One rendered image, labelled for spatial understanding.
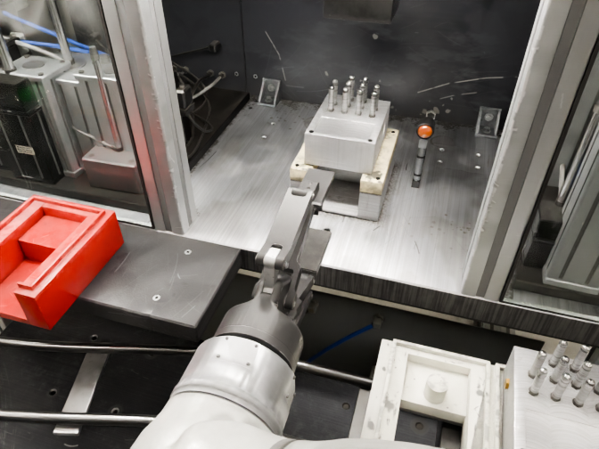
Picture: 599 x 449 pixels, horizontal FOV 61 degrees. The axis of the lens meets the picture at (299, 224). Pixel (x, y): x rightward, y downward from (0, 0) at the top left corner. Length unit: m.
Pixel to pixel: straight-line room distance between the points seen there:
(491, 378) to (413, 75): 0.56
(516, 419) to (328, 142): 0.39
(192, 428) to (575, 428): 0.36
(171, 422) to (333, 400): 0.47
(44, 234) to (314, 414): 0.45
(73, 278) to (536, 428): 0.52
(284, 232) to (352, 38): 0.57
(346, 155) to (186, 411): 0.43
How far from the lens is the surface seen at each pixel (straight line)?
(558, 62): 0.50
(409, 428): 0.80
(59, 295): 0.65
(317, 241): 0.60
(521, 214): 0.57
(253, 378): 0.39
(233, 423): 0.36
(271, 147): 0.89
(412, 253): 0.69
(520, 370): 0.58
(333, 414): 0.80
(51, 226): 0.73
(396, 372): 0.60
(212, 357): 0.40
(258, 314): 0.43
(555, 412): 0.57
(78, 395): 0.72
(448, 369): 0.63
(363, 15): 0.68
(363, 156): 0.69
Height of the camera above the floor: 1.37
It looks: 40 degrees down
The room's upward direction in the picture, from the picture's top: straight up
